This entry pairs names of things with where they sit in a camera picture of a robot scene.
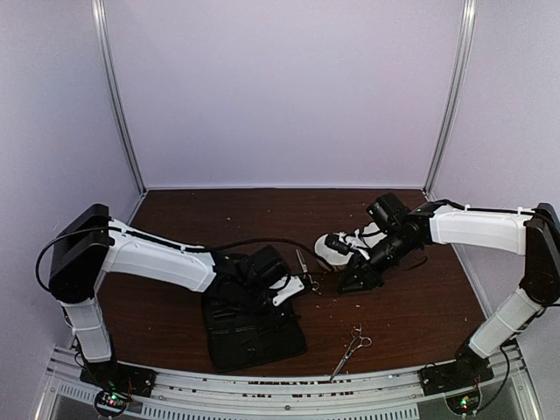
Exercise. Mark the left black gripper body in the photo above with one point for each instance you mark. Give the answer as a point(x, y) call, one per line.
point(253, 298)

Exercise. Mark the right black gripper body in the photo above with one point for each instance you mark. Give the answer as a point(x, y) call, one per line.
point(374, 276)

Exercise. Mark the black zippered tool case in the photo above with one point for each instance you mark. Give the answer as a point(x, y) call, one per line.
point(238, 339)

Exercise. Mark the silver hair scissors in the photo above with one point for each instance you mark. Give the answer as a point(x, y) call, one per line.
point(357, 342)

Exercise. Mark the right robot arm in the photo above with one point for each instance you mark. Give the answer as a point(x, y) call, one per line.
point(532, 233)

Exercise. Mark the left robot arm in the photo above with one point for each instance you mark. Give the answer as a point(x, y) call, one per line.
point(95, 244)

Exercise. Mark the round white bowl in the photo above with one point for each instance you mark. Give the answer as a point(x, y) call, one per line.
point(333, 257)

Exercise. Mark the scalloped white bowl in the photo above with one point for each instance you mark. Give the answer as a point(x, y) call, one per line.
point(371, 230)

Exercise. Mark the silver thinning scissors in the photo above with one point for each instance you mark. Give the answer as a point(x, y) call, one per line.
point(307, 276)

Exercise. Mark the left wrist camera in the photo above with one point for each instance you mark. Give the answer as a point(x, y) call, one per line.
point(286, 287)

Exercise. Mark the front aluminium rail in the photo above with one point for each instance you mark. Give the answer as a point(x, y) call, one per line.
point(393, 394)

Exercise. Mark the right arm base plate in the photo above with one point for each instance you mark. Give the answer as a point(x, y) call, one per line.
point(447, 377)

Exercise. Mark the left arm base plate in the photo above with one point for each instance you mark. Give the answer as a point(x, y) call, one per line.
point(124, 379)

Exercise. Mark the right aluminium frame post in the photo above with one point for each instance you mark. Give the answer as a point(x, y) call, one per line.
point(458, 74)

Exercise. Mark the aluminium frame post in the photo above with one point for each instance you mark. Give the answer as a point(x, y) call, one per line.
point(116, 102)
point(458, 74)

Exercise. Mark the left aluminium frame post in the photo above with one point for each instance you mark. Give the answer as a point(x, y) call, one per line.
point(116, 102)

